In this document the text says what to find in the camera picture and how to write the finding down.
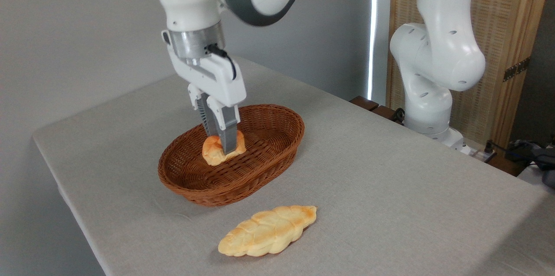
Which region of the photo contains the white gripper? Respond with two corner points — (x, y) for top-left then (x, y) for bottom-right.
(167, 46), (247, 154)

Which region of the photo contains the round orange knotted bread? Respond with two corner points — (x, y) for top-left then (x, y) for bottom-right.
(202, 129), (247, 167)

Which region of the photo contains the long braided pale bread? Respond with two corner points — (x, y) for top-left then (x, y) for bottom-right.
(218, 205), (318, 257)

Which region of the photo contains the brown oval wicker basket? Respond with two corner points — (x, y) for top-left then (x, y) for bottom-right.
(158, 104), (305, 207)

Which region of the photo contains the grey tablecloth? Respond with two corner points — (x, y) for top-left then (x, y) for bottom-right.
(33, 56), (552, 276)

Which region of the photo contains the white power strip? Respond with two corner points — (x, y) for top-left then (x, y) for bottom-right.
(459, 145), (497, 164)

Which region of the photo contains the dark metal screen hinge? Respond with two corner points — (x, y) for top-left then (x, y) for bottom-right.
(503, 56), (531, 82)

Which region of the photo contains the rattan wooden folding screen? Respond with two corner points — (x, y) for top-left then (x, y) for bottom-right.
(385, 0), (555, 149)

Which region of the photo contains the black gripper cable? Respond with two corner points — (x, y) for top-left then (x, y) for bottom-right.
(207, 44), (238, 81)

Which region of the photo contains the black cable bundle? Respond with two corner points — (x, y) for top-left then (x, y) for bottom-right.
(483, 138), (555, 188)

